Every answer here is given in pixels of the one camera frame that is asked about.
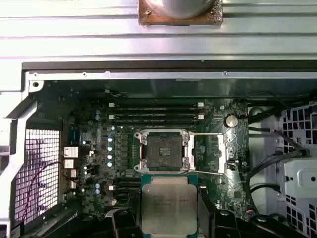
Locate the RAM slot with black clips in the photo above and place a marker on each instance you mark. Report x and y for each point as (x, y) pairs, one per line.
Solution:
(156, 122)
(156, 109)

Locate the green motherboard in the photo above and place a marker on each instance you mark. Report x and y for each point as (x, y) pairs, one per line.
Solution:
(227, 188)

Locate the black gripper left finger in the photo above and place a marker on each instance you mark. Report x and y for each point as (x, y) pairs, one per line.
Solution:
(121, 224)

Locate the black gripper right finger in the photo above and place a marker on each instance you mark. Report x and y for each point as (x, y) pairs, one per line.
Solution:
(225, 225)

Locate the CPU socket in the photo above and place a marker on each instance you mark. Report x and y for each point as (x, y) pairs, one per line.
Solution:
(163, 148)

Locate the square brown base plate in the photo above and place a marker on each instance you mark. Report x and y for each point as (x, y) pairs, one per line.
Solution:
(148, 17)

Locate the RAM slot with white clips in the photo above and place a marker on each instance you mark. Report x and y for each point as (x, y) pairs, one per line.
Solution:
(156, 104)
(156, 116)

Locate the perforated metal drive cage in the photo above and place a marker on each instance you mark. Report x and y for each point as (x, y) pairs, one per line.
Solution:
(297, 173)

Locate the round silver coin battery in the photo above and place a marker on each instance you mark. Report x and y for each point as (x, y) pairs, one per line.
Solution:
(230, 121)

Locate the black PC case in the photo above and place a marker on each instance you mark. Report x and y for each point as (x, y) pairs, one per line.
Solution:
(123, 66)

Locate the silver CPU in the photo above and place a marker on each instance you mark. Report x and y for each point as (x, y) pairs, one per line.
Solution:
(168, 203)

